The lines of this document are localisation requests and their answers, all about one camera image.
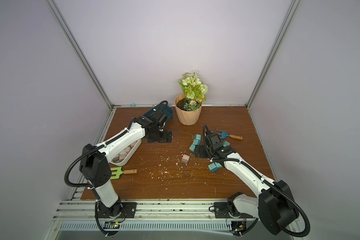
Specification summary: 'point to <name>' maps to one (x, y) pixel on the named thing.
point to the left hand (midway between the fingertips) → (167, 139)
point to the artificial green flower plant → (194, 91)
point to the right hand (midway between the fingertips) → (201, 148)
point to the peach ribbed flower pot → (186, 117)
